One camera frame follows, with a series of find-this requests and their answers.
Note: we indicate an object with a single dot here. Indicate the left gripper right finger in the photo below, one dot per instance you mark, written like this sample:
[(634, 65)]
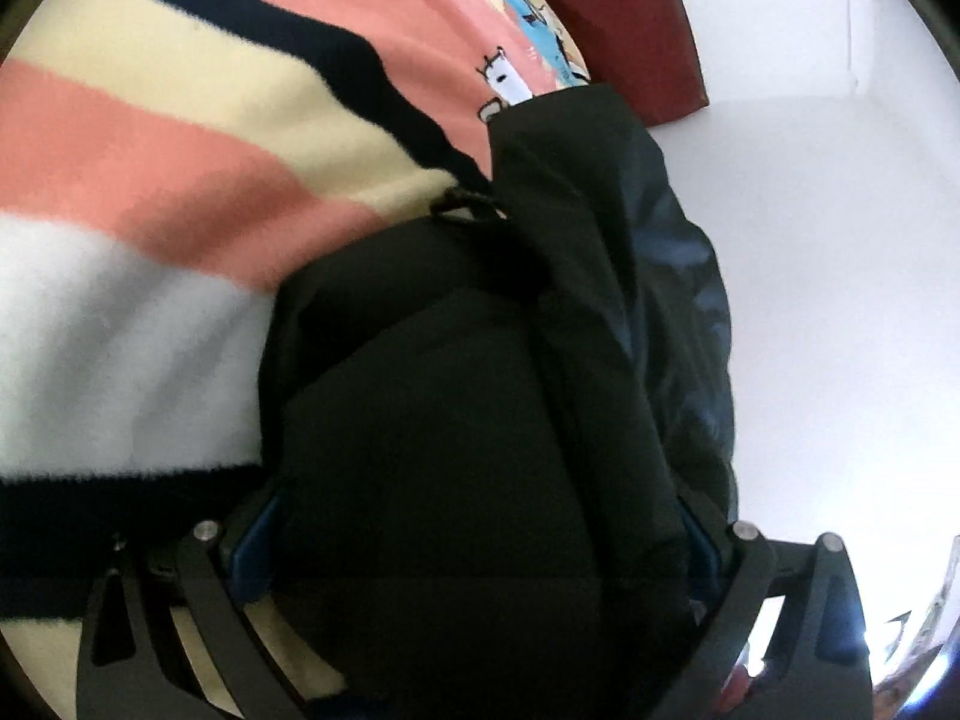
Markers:
[(816, 664)]

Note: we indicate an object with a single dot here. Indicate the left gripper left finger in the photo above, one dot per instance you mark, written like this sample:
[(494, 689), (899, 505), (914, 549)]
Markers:
[(166, 635)]

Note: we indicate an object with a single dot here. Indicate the dark red headboard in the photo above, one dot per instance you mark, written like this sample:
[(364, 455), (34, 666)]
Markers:
[(645, 49)]

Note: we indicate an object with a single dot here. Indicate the black puffer jacket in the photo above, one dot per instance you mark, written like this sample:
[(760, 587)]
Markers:
[(478, 425)]

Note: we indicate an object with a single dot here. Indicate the Hello Kitty pink blanket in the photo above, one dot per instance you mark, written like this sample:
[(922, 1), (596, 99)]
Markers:
[(166, 164)]

